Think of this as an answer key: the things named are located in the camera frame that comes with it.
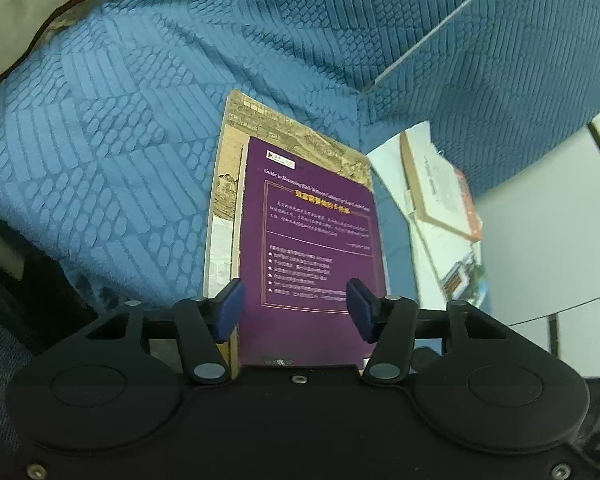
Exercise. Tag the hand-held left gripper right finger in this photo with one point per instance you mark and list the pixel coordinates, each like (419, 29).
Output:
(362, 307)

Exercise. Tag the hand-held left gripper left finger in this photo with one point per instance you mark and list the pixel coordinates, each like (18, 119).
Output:
(230, 307)

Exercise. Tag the purple book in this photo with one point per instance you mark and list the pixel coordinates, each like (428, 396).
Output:
(310, 240)

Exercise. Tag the brown landscape painting book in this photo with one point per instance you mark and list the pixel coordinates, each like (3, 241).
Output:
(225, 210)

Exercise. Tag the white booklet with photo cover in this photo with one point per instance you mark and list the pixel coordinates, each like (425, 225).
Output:
(460, 275)

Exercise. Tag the cream book with orange band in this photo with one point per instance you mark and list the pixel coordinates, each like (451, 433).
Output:
(430, 185)

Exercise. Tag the white paper sheet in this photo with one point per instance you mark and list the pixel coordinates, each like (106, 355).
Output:
(387, 175)

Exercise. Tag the blue textured sofa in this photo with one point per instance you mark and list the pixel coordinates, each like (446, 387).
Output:
(130, 160)

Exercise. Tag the red black white striped blanket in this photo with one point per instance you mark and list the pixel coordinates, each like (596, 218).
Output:
(10, 25)

